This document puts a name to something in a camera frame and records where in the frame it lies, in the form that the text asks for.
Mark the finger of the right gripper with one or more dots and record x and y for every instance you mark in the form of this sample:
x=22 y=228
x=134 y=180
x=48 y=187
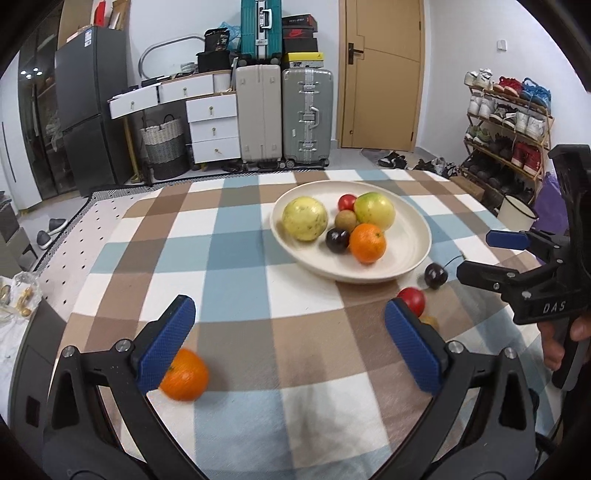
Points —
x=500 y=280
x=508 y=240

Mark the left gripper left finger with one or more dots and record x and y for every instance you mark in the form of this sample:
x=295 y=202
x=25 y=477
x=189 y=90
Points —
x=100 y=423

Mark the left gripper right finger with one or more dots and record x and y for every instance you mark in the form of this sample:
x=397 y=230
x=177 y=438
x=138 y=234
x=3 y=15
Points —
x=480 y=422

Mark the dark cherry with stem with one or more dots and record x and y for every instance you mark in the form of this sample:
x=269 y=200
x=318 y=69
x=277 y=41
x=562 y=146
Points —
x=436 y=274

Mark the brown longan fruit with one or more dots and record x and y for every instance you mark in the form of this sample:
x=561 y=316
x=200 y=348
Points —
x=432 y=321

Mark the red tomato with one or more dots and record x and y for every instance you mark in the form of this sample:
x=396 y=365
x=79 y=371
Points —
x=347 y=202
x=414 y=298

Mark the small orange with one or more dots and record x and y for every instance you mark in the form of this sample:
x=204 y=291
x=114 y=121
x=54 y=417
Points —
x=186 y=378

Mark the large orange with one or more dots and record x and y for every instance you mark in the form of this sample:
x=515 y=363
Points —
x=367 y=243

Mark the green yellow guava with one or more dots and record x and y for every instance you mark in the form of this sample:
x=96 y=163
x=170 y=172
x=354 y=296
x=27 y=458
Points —
x=376 y=209

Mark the brown kiwi fruit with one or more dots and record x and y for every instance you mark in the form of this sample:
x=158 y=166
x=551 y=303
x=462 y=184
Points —
x=346 y=220

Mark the dark plum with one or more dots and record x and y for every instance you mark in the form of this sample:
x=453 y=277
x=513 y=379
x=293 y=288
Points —
x=337 y=240

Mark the right hand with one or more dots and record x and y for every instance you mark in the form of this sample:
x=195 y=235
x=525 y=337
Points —
x=553 y=351

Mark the cream enamel bucket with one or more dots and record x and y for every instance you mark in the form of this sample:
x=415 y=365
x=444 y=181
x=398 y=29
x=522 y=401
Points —
x=516 y=215

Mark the purple bag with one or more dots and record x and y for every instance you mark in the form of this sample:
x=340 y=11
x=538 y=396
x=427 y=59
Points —
x=550 y=207

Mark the cream oval plate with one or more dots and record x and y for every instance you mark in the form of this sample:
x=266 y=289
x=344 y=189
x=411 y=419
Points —
x=409 y=240

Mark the wooden shoe rack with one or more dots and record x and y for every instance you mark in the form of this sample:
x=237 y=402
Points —
x=508 y=136

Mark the checkered tablecloth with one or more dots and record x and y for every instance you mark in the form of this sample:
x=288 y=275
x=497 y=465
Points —
x=305 y=381

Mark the wooden door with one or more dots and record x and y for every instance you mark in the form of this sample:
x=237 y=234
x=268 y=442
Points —
x=381 y=73

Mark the silver suitcase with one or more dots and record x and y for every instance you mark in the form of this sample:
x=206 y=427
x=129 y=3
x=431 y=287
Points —
x=308 y=94

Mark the yellow black box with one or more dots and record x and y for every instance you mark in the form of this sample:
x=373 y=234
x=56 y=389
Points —
x=314 y=60

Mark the beige suitcase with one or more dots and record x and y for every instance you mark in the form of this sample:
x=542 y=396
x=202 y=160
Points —
x=260 y=126

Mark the woven laundry basket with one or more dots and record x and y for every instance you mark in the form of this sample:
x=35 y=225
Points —
x=165 y=148

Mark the stacked shoe boxes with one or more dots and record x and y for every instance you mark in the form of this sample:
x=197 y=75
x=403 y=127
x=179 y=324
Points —
x=299 y=33

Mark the teal suitcase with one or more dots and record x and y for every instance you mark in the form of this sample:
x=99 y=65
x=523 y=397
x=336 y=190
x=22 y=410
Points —
x=262 y=32

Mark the white drawer desk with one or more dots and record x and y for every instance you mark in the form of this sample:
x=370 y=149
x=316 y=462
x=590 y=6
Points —
x=211 y=111

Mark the black refrigerator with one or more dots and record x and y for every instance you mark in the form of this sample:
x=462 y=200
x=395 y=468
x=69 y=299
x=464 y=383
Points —
x=89 y=71

